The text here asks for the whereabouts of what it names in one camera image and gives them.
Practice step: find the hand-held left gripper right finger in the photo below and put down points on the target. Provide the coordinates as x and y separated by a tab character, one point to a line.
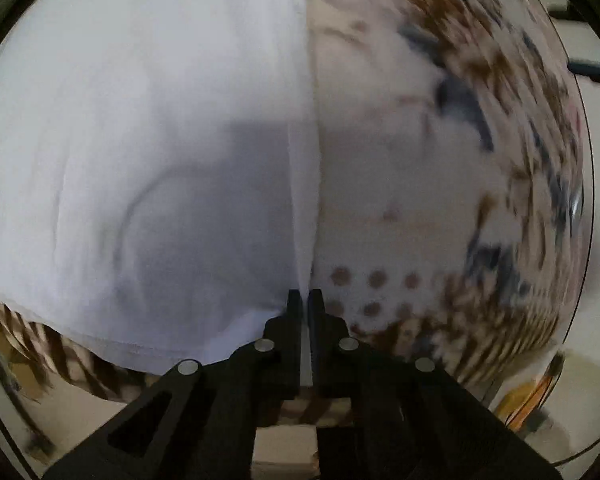
318	320

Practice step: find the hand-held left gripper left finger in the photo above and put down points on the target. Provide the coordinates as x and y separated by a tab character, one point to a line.
292	320

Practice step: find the white t-shirt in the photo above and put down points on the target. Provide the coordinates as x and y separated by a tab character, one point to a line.
145	170

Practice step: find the patterned brown and white blanket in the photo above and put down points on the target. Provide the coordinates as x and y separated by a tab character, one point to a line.
430	160

